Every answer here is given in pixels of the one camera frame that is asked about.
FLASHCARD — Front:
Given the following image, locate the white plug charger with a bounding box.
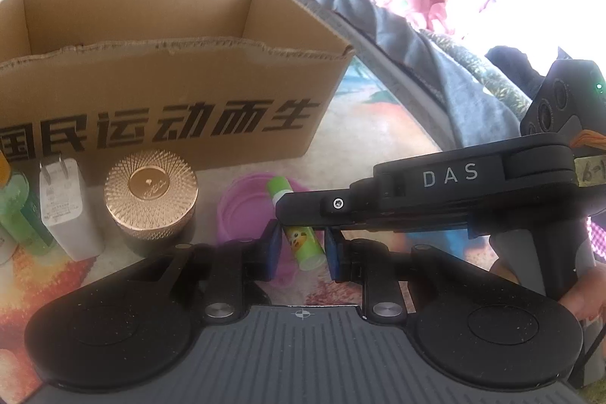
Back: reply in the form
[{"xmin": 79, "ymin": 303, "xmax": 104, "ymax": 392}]
[{"xmin": 38, "ymin": 153, "xmax": 106, "ymax": 262}]

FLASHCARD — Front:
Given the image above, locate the gold round jar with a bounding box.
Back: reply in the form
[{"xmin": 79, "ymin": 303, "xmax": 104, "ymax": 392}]
[{"xmin": 104, "ymin": 151, "xmax": 200, "ymax": 256}]

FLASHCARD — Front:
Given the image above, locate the green translucent bottle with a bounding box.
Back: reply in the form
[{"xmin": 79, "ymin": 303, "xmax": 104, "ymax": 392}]
[{"xmin": 0, "ymin": 171, "xmax": 55, "ymax": 256}]

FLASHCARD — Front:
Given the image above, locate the brown cardboard box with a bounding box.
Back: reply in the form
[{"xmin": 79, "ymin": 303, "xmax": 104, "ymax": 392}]
[{"xmin": 0, "ymin": 0, "xmax": 356, "ymax": 172}]

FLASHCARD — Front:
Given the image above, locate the purple plastic bowl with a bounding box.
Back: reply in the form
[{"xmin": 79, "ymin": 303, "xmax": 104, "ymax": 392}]
[{"xmin": 217, "ymin": 173, "xmax": 309, "ymax": 287}]

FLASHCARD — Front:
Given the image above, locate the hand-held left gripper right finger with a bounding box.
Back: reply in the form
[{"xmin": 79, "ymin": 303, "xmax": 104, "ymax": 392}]
[{"xmin": 324, "ymin": 226, "xmax": 456, "ymax": 322}]

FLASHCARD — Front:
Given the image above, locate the person's right hand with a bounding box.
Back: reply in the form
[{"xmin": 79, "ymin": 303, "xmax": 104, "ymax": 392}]
[{"xmin": 559, "ymin": 264, "xmax": 606, "ymax": 325}]

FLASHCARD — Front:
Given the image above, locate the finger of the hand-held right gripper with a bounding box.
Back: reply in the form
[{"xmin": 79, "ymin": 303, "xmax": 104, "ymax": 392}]
[{"xmin": 275, "ymin": 190, "xmax": 353, "ymax": 229}]

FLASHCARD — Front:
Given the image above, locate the green glue stick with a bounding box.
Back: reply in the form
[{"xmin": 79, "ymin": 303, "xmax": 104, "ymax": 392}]
[{"xmin": 267, "ymin": 177, "xmax": 328, "ymax": 271}]

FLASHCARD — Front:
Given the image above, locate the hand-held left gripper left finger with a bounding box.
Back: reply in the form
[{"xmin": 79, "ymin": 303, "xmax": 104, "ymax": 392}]
[{"xmin": 125, "ymin": 219, "xmax": 285, "ymax": 320}]

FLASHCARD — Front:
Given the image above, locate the dark blue cloth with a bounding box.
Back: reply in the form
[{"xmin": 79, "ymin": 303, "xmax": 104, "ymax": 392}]
[{"xmin": 487, "ymin": 45, "xmax": 547, "ymax": 104}]

